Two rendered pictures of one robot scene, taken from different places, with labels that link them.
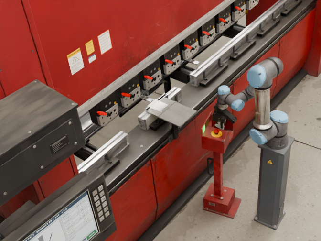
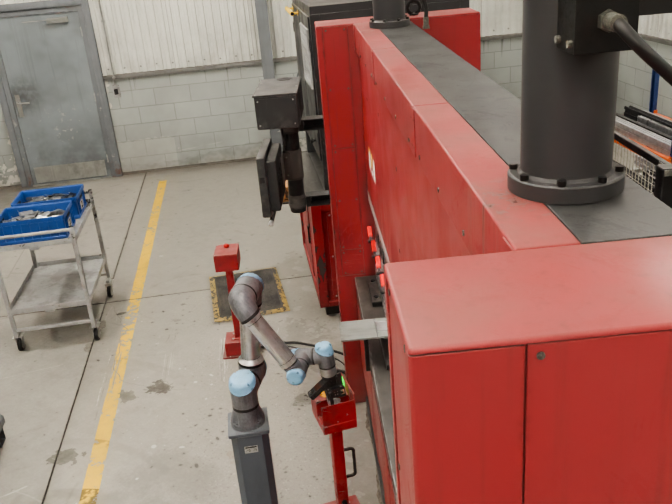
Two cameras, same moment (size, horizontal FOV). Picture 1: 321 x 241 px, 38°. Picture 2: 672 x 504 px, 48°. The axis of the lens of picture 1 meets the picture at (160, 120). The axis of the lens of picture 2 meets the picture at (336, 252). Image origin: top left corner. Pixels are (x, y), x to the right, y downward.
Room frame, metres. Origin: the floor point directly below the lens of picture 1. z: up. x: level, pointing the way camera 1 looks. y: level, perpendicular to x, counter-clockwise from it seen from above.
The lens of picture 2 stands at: (4.49, -2.38, 2.74)
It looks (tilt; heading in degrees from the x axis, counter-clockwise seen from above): 23 degrees down; 135
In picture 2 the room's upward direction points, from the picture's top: 5 degrees counter-clockwise
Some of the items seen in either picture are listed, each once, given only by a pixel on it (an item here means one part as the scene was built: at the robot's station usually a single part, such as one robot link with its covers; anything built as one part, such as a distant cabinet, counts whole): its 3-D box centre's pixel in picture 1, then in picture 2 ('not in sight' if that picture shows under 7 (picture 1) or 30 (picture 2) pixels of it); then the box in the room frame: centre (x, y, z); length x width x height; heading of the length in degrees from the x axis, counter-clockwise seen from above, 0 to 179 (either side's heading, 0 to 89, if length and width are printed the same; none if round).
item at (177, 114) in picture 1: (172, 111); (367, 329); (2.35, -0.08, 1.00); 0.26 x 0.18 x 0.01; 46
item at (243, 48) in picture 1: (242, 49); not in sight; (3.14, -0.71, 0.89); 0.30 x 0.05 x 0.03; 136
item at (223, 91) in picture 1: (223, 94); (324, 355); (2.40, -0.42, 1.04); 0.09 x 0.08 x 0.11; 34
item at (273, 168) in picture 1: (272, 182); (258, 490); (2.19, -0.73, 0.39); 0.18 x 0.18 x 0.77; 51
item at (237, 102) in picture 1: (236, 101); (302, 358); (2.33, -0.49, 1.03); 0.11 x 0.11 x 0.08; 34
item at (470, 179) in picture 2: not in sight; (404, 93); (2.92, -0.43, 2.23); 3.00 x 0.10 x 0.14; 136
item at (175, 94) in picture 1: (160, 108); not in sight; (2.49, -0.01, 0.92); 0.39 x 0.06 x 0.10; 136
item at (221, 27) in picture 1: (219, 18); not in sight; (3.01, -0.51, 1.26); 0.15 x 0.09 x 0.17; 136
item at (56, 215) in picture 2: not in sight; (36, 222); (-0.84, -0.18, 0.92); 0.50 x 0.36 x 0.18; 51
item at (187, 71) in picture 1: (168, 66); not in sight; (3.15, -0.11, 0.81); 0.64 x 0.08 x 0.14; 46
